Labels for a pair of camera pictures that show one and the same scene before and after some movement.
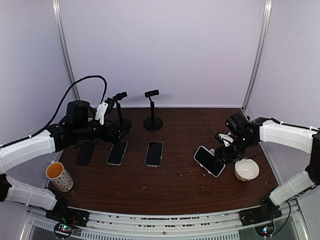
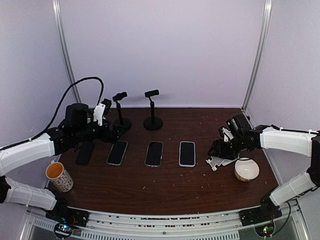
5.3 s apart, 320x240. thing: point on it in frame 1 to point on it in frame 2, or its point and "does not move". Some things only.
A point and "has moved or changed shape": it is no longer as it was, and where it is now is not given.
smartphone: (117, 153) does not move
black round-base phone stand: (153, 123) does not move
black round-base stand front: (126, 122) does not move
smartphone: (206, 159) to (187, 154)
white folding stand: (212, 151) has moved or changed shape
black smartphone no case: (84, 154) does not move
